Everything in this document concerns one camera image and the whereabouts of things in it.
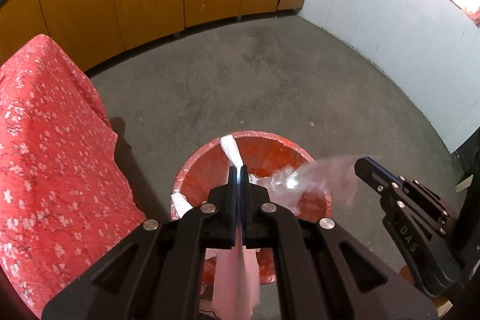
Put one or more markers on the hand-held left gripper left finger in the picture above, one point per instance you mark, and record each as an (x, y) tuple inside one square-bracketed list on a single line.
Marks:
[(231, 215)]

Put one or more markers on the red lined waste bin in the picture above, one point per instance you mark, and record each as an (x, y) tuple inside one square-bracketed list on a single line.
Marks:
[(270, 151)]

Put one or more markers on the clear plastic bag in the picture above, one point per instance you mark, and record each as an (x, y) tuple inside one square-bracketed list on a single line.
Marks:
[(330, 173)]

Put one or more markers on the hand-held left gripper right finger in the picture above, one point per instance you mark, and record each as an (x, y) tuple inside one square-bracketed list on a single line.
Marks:
[(243, 215)]

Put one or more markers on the red floral tablecloth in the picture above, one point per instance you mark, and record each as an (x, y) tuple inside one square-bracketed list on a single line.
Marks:
[(48, 155)]

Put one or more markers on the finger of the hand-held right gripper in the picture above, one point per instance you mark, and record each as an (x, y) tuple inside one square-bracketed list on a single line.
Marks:
[(375, 179), (386, 170)]

